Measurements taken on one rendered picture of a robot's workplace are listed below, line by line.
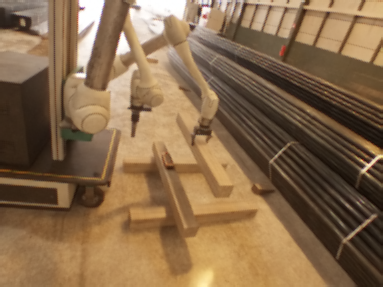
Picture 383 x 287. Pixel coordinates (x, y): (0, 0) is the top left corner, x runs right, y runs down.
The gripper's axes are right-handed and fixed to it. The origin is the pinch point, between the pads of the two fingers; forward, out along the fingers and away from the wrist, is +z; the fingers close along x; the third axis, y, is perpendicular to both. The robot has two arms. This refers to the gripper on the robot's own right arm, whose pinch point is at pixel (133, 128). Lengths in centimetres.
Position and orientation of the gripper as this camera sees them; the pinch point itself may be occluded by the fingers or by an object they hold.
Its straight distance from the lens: 150.0
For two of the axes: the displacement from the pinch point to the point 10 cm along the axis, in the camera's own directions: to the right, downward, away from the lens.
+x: 1.7, 5.0, -8.5
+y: -9.6, -1.2, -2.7
